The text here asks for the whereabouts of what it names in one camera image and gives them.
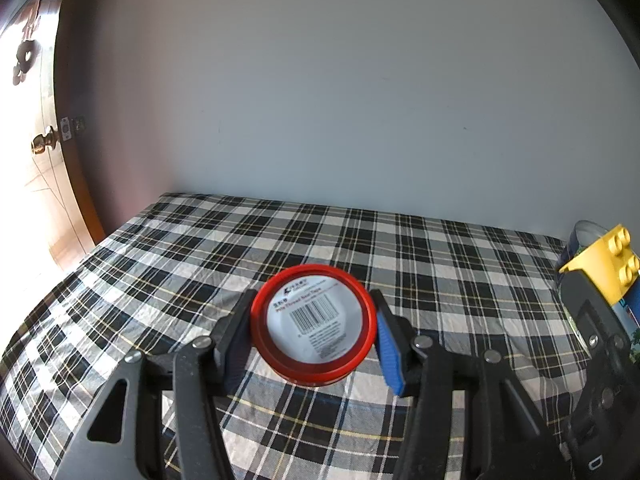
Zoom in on yellow toy brick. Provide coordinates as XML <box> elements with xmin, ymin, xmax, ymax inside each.
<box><xmin>558</xmin><ymin>223</ymin><xmax>640</xmax><ymax>306</ymax></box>

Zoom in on black white plaid blanket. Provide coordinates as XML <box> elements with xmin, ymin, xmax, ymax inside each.
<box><xmin>0</xmin><ymin>192</ymin><xmax>601</xmax><ymax>480</ymax></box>

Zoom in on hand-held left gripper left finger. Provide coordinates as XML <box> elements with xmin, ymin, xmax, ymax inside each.
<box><xmin>60</xmin><ymin>287</ymin><xmax>258</xmax><ymax>480</ymax></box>

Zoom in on round printed cookie tin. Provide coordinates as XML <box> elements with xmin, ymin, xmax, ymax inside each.
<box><xmin>557</xmin><ymin>220</ymin><xmax>640</xmax><ymax>358</ymax></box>

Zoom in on dark door ornament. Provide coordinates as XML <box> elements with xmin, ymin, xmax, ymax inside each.
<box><xmin>12</xmin><ymin>10</ymin><xmax>41</xmax><ymax>85</ymax></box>

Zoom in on metal door latch plate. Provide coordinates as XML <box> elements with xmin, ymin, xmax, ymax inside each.
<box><xmin>60</xmin><ymin>116</ymin><xmax>86</xmax><ymax>141</ymax></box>

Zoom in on brown wooden door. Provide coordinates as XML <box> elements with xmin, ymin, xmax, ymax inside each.
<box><xmin>0</xmin><ymin>0</ymin><xmax>106</xmax><ymax>281</ymax></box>

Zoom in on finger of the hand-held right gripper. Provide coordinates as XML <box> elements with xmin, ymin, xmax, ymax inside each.
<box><xmin>562</xmin><ymin>267</ymin><xmax>635</xmax><ymax>427</ymax></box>

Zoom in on brass door knob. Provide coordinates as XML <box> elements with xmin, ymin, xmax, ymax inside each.
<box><xmin>31</xmin><ymin>127</ymin><xmax>60</xmax><ymax>155</ymax></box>

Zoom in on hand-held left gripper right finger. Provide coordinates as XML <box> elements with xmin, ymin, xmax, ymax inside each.
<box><xmin>370</xmin><ymin>289</ymin><xmax>566</xmax><ymax>480</ymax></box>

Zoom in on red round tape case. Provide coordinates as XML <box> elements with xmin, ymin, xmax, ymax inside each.
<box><xmin>250</xmin><ymin>263</ymin><xmax>378</xmax><ymax>387</ymax></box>

